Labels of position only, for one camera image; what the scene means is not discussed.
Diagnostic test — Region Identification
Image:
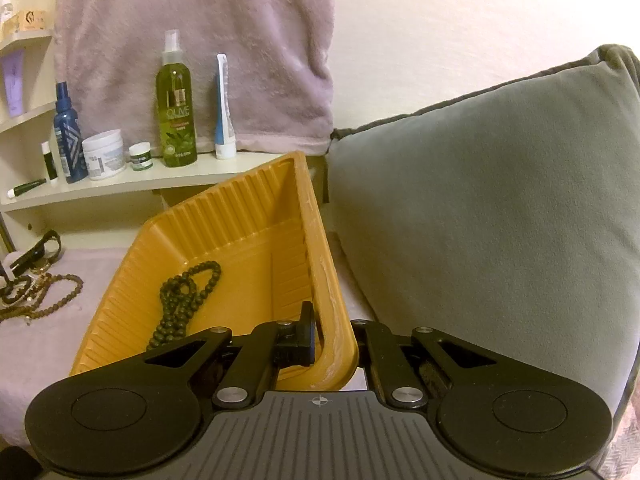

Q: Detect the patterned pink cloth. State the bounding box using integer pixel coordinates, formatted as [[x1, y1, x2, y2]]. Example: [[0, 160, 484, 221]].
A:
[[597, 400, 640, 480]]

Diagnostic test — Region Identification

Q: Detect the green spray bottle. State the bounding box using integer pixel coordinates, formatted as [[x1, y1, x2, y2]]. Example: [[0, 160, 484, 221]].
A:
[[156, 30, 198, 168]]

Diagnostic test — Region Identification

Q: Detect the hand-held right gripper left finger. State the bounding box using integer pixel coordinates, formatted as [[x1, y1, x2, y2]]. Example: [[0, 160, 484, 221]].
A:
[[134, 302, 319, 409]]

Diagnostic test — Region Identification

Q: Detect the dark green slim tube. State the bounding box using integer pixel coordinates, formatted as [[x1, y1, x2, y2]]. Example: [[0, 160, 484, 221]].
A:
[[7, 178, 48, 199]]

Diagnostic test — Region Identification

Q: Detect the dark green bead necklace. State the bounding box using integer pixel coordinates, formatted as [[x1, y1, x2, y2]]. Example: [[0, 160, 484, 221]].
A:
[[146, 260, 222, 351]]

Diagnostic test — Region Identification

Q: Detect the small green jar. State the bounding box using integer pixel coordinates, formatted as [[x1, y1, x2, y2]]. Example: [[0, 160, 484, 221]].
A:
[[128, 143, 152, 172]]

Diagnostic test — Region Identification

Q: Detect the purple tube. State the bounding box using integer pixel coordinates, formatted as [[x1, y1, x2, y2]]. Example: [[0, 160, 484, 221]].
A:
[[1, 50, 26, 116]]

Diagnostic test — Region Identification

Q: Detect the blue spray bottle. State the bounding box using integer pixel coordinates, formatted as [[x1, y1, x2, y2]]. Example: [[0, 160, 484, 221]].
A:
[[53, 82, 89, 184]]

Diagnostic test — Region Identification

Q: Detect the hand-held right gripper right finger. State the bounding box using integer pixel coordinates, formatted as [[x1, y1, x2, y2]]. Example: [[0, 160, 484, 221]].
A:
[[350, 319, 511, 409]]

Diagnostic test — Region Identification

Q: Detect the black strap watch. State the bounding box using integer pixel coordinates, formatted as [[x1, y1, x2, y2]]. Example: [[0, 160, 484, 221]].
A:
[[9, 231, 62, 281]]

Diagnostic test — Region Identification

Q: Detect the blue and white tube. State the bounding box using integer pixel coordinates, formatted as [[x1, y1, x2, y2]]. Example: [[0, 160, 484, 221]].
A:
[[214, 53, 237, 161]]

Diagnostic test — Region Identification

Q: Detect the grey velvet pillow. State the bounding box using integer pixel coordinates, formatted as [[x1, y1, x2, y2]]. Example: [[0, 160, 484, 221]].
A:
[[325, 44, 640, 411]]

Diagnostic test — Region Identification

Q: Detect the cream shelf unit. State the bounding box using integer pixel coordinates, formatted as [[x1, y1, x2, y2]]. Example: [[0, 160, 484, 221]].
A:
[[0, 27, 296, 251]]

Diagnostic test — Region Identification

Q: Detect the tan cardboard box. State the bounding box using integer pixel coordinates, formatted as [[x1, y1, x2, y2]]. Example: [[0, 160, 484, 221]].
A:
[[12, 10, 52, 32]]

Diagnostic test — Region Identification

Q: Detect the mauve bed cover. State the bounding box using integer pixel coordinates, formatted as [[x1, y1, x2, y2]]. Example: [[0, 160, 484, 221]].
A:
[[0, 232, 382, 441]]

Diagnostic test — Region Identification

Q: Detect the hanging mauve fleece towel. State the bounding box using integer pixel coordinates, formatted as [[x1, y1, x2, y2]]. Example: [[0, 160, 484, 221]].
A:
[[52, 0, 336, 156]]

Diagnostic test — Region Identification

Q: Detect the orange ribbed plastic tray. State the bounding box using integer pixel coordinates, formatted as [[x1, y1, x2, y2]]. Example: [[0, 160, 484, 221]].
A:
[[69, 151, 360, 392]]

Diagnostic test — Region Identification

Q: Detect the white cream jar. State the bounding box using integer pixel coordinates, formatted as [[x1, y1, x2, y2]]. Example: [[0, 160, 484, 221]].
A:
[[81, 129, 126, 181]]

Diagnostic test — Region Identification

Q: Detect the brown bead necklace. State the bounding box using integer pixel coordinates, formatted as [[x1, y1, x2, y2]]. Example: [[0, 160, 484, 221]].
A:
[[0, 273, 84, 322]]

